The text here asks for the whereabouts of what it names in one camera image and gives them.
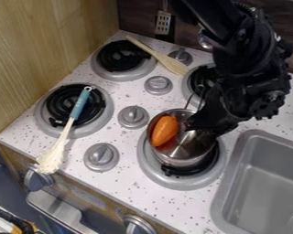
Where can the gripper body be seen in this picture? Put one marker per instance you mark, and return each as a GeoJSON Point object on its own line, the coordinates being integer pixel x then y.
{"type": "Point", "coordinates": [220, 111]}

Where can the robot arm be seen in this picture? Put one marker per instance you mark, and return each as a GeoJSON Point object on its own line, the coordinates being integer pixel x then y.
{"type": "Point", "coordinates": [242, 45]}

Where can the silver pot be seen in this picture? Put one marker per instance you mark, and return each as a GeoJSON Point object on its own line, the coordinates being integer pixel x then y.
{"type": "Point", "coordinates": [185, 149]}

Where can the orange toy carrot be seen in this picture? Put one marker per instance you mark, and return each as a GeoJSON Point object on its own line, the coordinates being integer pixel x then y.
{"type": "Point", "coordinates": [164, 130]}

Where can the silver tool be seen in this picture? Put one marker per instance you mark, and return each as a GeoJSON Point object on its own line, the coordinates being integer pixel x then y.
{"type": "Point", "coordinates": [204, 41]}

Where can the wooden spatula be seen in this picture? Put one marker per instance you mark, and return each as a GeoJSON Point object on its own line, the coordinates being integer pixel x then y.
{"type": "Point", "coordinates": [165, 59]}

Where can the toy sink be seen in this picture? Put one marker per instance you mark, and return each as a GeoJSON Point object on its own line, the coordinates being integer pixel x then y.
{"type": "Point", "coordinates": [263, 182]}

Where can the toy stove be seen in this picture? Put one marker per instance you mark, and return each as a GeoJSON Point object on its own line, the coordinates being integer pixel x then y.
{"type": "Point", "coordinates": [132, 117]}

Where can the silver slotted spatula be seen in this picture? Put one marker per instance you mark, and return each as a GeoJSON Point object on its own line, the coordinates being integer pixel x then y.
{"type": "Point", "coordinates": [163, 23]}

